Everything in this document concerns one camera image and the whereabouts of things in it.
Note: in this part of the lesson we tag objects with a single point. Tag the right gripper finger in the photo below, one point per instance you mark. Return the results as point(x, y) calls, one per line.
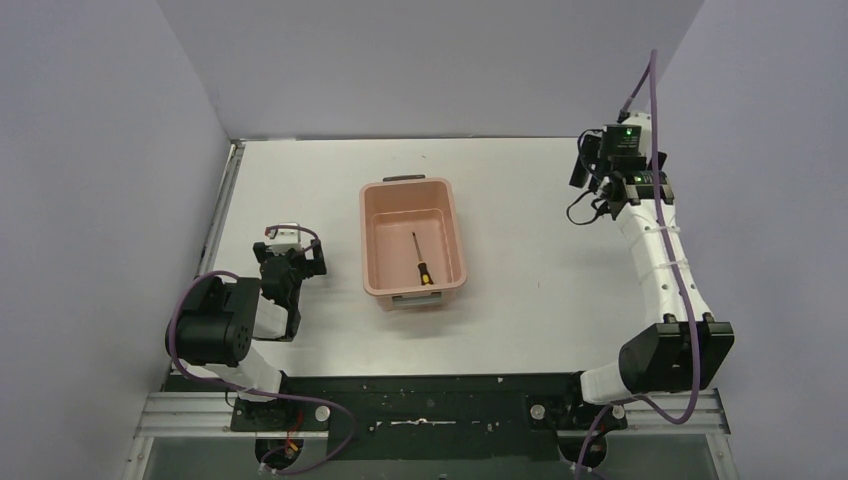
point(580, 174)
point(591, 142)

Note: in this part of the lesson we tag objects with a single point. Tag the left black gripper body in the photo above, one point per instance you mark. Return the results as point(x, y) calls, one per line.
point(291, 252)

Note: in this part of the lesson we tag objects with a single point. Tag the aluminium front rail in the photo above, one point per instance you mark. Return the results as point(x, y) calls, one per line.
point(190, 435)

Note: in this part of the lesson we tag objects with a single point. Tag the aluminium left side rail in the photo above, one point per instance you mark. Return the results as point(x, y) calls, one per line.
point(223, 199)

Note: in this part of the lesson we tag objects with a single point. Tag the pink plastic bin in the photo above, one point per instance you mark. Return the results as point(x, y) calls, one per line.
point(390, 211)

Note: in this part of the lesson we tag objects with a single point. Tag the aluminium rail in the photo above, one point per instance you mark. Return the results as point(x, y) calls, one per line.
point(223, 199)
point(190, 435)

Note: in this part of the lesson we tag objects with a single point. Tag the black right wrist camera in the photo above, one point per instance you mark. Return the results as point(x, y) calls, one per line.
point(620, 140)

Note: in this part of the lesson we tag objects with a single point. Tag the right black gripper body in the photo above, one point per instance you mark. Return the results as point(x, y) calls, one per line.
point(646, 167)

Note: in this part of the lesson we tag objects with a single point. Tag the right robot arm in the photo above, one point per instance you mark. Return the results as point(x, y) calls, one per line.
point(681, 345)

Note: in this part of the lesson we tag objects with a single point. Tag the yellow black screwdriver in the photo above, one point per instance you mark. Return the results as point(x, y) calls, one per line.
point(424, 274)

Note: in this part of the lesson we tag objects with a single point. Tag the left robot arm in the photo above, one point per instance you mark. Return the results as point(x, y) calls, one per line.
point(209, 337)

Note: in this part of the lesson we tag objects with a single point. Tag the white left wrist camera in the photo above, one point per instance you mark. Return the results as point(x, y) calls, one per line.
point(282, 239)

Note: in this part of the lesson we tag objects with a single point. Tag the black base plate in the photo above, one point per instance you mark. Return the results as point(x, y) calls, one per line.
point(538, 417)

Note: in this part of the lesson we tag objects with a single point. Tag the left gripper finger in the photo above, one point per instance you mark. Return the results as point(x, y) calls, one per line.
point(262, 251)
point(314, 258)

